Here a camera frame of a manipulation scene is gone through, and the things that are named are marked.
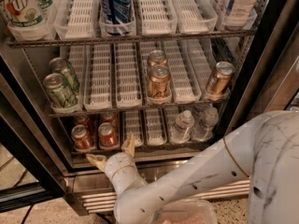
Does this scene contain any clear plastic container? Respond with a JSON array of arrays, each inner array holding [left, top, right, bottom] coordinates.
[[152, 199, 218, 224]]

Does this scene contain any water bottle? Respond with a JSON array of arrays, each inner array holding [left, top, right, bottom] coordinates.
[[192, 106, 219, 142], [170, 110, 194, 144]]

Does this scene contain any gold can back centre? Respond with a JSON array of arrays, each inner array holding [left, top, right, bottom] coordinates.
[[148, 49, 167, 67]]

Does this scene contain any wire shelf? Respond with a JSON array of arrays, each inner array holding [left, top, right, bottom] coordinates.
[[49, 100, 226, 118], [6, 29, 256, 49]]

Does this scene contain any water bottle left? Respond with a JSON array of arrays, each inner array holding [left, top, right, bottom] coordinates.
[[170, 110, 194, 144]]

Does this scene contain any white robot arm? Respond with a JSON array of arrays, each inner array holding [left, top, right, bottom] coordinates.
[[87, 111, 299, 224]]

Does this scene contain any green can front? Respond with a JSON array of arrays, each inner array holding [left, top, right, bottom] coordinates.
[[43, 73, 78, 108]]

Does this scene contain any middle wire shelf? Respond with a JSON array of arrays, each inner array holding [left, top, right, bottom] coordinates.
[[49, 100, 226, 118]]

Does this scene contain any gold can front centre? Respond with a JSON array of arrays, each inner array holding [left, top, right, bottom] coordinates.
[[148, 65, 171, 99]]

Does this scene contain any gold can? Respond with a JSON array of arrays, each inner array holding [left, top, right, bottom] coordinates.
[[206, 62, 235, 95], [148, 49, 167, 67], [148, 65, 171, 99]]

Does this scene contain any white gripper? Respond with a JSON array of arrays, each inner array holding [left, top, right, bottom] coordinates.
[[86, 134, 147, 195]]

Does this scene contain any green can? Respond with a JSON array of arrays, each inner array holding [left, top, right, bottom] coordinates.
[[43, 73, 78, 108], [50, 57, 79, 94]]

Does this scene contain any blue pepsi bottle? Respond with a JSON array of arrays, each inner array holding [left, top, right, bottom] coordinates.
[[99, 0, 135, 36]]

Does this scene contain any open fridge door left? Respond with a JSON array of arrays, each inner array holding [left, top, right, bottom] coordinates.
[[0, 59, 65, 213]]

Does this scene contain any gold can right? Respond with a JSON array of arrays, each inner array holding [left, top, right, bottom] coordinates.
[[206, 62, 235, 95]]

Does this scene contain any steel fridge base grille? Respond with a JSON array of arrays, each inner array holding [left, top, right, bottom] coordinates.
[[65, 160, 249, 216]]

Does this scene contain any green can back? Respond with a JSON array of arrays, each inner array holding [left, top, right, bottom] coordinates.
[[50, 57, 79, 94]]

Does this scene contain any fridge door frame right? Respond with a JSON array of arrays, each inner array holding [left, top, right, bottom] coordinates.
[[215, 0, 299, 138]]

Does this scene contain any top wire shelf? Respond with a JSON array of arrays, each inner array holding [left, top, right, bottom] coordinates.
[[6, 29, 256, 49]]

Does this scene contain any water bottle right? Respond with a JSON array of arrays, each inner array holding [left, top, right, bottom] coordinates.
[[192, 106, 219, 142]]

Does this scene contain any white label bottle right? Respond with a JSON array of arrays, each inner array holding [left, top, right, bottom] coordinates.
[[210, 0, 257, 31]]

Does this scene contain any red coke can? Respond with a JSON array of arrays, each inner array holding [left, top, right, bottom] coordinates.
[[71, 125, 95, 152], [98, 122, 119, 150], [74, 115, 92, 130], [100, 112, 119, 129]]

